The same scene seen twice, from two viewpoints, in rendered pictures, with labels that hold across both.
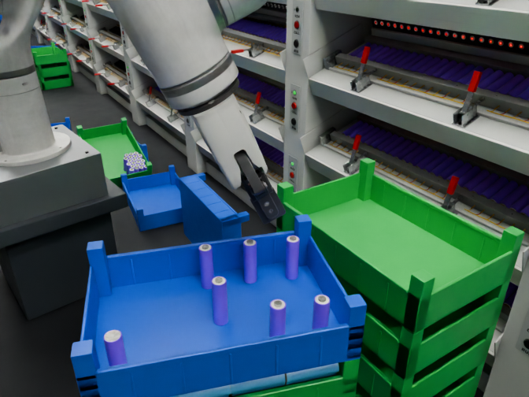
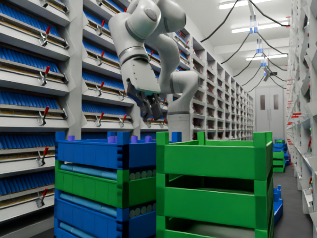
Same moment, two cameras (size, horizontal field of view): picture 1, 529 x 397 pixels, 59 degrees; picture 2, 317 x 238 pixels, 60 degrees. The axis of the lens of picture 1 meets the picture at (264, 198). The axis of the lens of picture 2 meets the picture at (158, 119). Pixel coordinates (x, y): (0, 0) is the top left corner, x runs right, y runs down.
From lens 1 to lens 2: 73 cm
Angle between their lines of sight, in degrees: 63
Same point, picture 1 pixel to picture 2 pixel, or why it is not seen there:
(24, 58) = (182, 107)
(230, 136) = (126, 72)
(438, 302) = (173, 156)
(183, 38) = (119, 40)
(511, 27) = not seen: outside the picture
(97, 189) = not seen: hidden behind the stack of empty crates
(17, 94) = (175, 121)
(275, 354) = (94, 151)
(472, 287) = (208, 160)
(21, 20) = (184, 93)
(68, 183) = not seen: hidden behind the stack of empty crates
